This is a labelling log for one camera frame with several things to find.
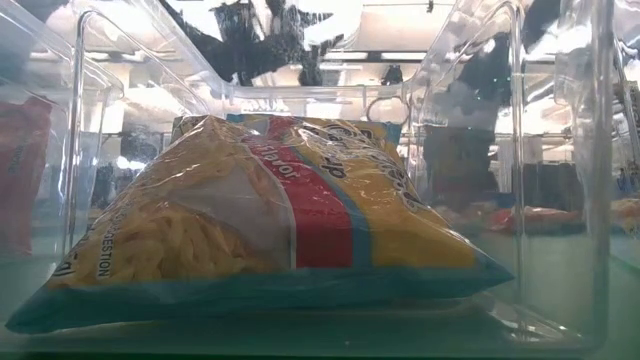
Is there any black ceiling-hung device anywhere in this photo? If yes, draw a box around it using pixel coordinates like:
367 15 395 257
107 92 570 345
382 64 404 87

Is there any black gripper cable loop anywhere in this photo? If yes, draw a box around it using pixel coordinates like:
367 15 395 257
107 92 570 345
366 94 410 127

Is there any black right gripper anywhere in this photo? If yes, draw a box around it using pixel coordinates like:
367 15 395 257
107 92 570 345
424 34 504 201

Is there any white glowing lamp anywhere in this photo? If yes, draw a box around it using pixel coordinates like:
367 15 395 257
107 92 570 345
102 99 125 135

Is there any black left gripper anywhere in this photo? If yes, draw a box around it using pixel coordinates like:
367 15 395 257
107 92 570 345
214 0 346 87

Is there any long ceiling light strip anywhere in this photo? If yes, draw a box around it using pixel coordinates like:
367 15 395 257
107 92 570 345
324 51 371 61
380 51 427 61

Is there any green table mat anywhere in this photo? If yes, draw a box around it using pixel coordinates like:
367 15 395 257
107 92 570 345
0 232 640 360

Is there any clear plastic bin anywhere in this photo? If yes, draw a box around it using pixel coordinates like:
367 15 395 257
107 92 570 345
0 0 619 357
0 0 131 261
404 0 640 346

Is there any orange Maruchan Saucy noodle pack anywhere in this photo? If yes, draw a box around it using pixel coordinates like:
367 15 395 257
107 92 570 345
487 205 584 235
0 96 54 257

